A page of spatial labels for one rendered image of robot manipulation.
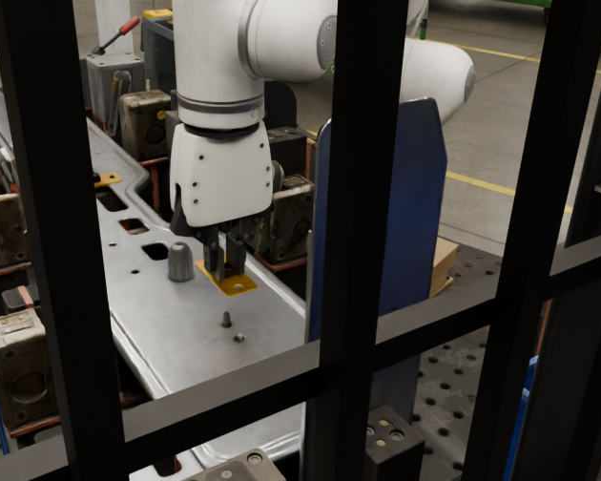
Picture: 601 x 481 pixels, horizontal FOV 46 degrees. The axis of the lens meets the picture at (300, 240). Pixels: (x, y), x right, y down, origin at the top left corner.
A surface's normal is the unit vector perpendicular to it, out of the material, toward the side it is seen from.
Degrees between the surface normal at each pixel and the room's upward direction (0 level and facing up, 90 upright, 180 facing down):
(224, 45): 92
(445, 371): 0
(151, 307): 0
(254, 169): 90
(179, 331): 0
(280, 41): 81
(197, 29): 90
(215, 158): 90
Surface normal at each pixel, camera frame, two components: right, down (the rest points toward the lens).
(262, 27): -0.41, 0.05
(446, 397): 0.03, -0.88
